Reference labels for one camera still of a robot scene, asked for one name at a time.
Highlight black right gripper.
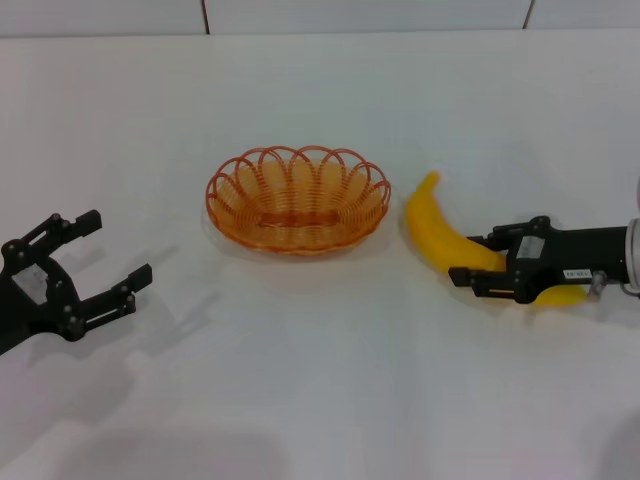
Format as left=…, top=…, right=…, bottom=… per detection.
left=447, top=215, right=633, bottom=306

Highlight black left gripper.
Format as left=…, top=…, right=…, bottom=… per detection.
left=0, top=209, right=154, bottom=357

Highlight yellow banana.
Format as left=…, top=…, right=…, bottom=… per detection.
left=404, top=170, right=589, bottom=308

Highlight orange wire basket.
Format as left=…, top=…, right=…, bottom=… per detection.
left=205, top=144, right=392, bottom=258

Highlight grey right gripper cable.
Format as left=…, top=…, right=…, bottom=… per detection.
left=582, top=271, right=640, bottom=302

